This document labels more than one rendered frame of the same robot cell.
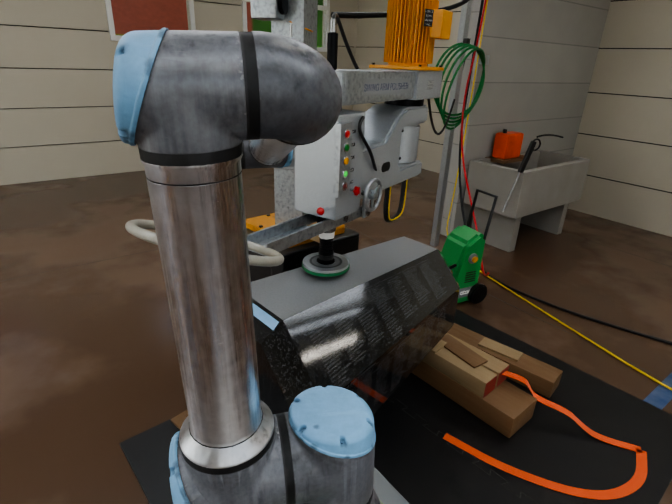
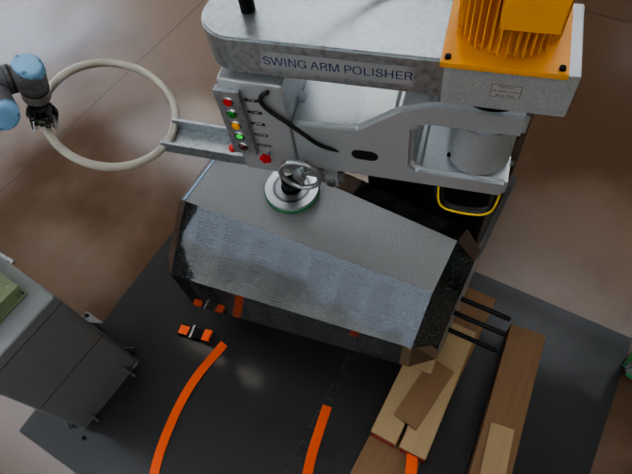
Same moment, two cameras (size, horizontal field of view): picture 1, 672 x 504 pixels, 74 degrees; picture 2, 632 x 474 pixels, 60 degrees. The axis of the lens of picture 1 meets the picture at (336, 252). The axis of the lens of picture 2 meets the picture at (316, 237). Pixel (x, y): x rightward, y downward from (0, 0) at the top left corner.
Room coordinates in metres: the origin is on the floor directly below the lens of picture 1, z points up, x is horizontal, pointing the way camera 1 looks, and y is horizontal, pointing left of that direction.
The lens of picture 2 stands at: (1.72, -1.21, 2.64)
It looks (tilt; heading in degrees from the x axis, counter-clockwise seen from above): 60 degrees down; 82
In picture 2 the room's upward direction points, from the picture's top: 12 degrees counter-clockwise
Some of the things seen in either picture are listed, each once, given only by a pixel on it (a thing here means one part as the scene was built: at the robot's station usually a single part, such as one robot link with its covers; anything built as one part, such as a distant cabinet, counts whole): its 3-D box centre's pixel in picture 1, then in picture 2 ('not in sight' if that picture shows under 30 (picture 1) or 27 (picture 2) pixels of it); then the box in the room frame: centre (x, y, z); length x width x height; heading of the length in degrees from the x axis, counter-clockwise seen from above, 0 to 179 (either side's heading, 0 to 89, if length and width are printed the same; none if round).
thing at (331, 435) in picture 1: (327, 446); not in sight; (0.59, 0.00, 1.11); 0.17 x 0.15 x 0.18; 105
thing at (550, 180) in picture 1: (523, 198); not in sight; (4.71, -2.03, 0.43); 1.30 x 0.62 x 0.86; 128
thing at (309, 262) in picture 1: (325, 262); (292, 187); (1.85, 0.04, 0.89); 0.21 x 0.21 x 0.01
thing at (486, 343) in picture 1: (500, 349); (497, 454); (2.30, -1.05, 0.13); 0.25 x 0.10 x 0.01; 51
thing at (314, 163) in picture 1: (339, 163); (295, 112); (1.91, 0.00, 1.34); 0.36 x 0.22 x 0.45; 147
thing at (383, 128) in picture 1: (377, 156); (391, 131); (2.17, -0.18, 1.32); 0.74 x 0.23 x 0.49; 147
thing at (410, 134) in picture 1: (400, 141); (482, 131); (2.40, -0.32, 1.36); 0.19 x 0.19 x 0.20
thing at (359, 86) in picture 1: (375, 88); (379, 46); (2.14, -0.15, 1.63); 0.96 x 0.25 x 0.17; 147
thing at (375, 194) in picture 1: (366, 193); (302, 166); (1.88, -0.12, 1.22); 0.15 x 0.10 x 0.15; 147
